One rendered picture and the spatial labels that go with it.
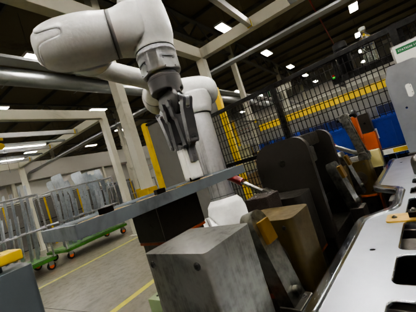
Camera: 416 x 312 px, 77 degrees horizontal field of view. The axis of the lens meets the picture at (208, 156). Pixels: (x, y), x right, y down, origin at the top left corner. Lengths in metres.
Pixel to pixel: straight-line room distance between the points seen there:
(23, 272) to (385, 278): 0.41
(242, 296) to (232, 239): 0.06
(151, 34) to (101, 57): 0.12
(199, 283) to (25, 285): 0.20
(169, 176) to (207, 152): 2.49
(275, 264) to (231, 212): 0.70
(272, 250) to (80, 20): 0.54
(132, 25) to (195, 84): 0.58
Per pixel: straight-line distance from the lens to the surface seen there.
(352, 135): 1.00
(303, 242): 0.42
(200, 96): 1.13
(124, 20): 0.63
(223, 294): 0.28
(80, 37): 0.62
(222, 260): 0.27
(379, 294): 0.36
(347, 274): 0.41
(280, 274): 0.37
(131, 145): 8.49
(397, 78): 1.27
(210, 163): 1.08
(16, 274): 0.38
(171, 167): 3.50
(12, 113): 6.77
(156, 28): 0.62
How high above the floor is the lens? 1.19
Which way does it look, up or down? 2 degrees up
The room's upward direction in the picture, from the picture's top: 17 degrees counter-clockwise
